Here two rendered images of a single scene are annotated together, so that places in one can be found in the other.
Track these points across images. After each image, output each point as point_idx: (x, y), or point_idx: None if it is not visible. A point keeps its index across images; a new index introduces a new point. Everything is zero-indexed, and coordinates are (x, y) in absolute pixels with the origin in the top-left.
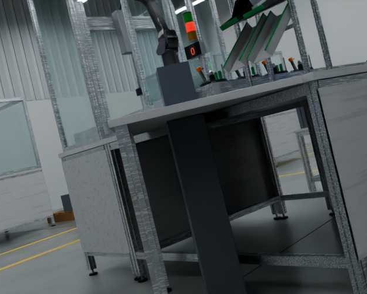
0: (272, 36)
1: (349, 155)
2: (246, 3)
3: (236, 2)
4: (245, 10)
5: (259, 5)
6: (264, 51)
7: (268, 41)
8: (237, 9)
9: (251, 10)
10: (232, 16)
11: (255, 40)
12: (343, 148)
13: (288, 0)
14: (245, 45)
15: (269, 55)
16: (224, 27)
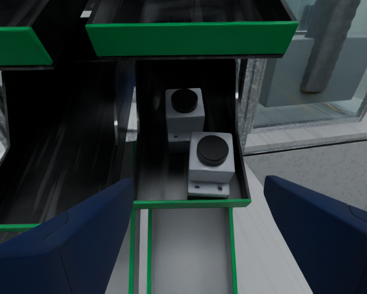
0: (234, 256)
1: None
2: (41, 70)
3: (9, 73)
4: (116, 160)
5: (243, 202)
6: (179, 263)
7: (235, 280)
8: (21, 102)
9: (186, 203)
10: (10, 140)
11: (149, 240)
12: None
13: (240, 134)
14: (130, 272)
15: (216, 290)
16: (10, 230)
